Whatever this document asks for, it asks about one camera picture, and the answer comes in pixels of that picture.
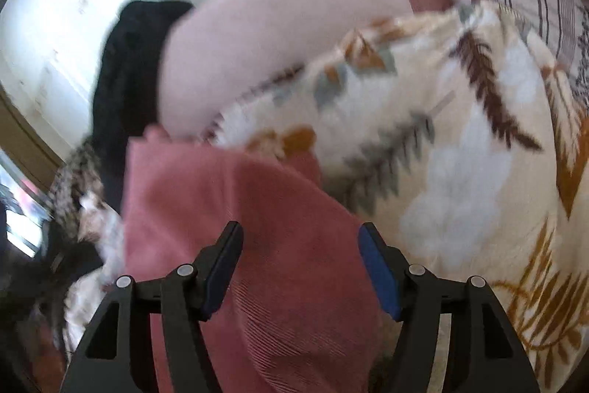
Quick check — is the black garment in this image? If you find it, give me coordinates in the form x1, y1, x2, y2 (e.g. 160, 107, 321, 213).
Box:
92, 0, 198, 214

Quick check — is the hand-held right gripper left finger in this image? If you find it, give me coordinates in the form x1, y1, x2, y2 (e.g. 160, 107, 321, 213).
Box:
60, 220, 244, 393

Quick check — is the brown wooden door frame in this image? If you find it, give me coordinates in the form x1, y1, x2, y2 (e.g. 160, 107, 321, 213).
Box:
0, 87, 63, 191

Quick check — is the pink ribbed garment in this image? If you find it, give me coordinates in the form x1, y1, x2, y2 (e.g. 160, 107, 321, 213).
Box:
122, 123, 392, 393

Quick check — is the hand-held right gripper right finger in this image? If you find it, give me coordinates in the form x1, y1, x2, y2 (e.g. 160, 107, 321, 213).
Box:
358, 222, 542, 393

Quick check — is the beige black checked cloth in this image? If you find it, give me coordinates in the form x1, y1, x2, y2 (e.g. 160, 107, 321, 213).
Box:
48, 142, 109, 237

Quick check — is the pale pink garment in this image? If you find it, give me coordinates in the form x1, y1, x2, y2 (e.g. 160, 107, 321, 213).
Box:
159, 0, 475, 145

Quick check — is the dark cloth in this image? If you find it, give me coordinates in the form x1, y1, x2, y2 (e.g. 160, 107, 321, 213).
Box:
0, 209, 106, 329

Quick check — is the cream leaf print blanket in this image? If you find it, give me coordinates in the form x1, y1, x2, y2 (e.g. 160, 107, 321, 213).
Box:
62, 0, 589, 393

